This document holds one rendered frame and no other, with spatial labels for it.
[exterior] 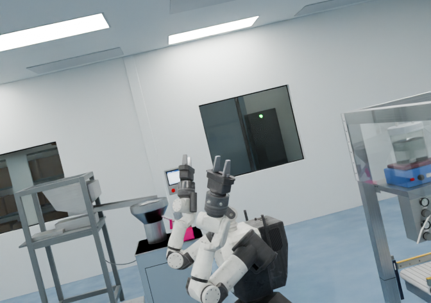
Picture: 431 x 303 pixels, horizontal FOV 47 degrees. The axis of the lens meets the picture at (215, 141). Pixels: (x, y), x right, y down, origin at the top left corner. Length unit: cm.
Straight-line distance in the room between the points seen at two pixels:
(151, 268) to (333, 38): 453
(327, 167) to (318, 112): 81
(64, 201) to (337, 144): 405
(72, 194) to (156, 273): 132
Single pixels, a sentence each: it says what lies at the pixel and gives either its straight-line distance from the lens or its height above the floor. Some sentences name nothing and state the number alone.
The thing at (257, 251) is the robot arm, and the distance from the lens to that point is 200.
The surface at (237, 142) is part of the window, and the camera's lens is 722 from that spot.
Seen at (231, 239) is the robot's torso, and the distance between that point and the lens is 212.
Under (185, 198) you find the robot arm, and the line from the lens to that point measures 245.
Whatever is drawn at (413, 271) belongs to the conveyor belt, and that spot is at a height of 81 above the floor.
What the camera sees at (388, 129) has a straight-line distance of 210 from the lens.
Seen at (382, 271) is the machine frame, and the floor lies 83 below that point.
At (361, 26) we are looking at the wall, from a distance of 775.
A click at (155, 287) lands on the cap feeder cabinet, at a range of 453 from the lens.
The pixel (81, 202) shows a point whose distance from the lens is 524.
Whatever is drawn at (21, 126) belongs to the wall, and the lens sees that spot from 732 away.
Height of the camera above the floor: 174
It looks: 2 degrees down
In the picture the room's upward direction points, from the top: 14 degrees counter-clockwise
